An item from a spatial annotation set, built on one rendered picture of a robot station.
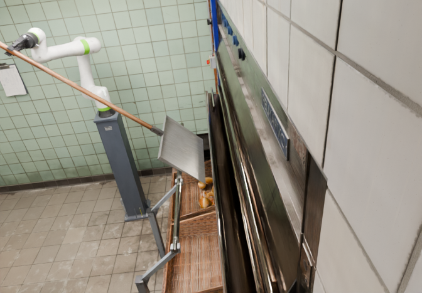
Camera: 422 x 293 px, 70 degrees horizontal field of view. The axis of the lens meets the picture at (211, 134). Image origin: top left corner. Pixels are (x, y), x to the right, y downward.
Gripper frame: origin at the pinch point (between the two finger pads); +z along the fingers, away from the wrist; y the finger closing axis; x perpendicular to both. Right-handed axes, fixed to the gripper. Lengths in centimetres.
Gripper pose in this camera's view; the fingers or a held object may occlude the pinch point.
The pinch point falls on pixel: (10, 50)
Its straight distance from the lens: 213.5
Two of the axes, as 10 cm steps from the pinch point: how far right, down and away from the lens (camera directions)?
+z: 0.7, 5.1, -8.6
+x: -8.1, -4.7, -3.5
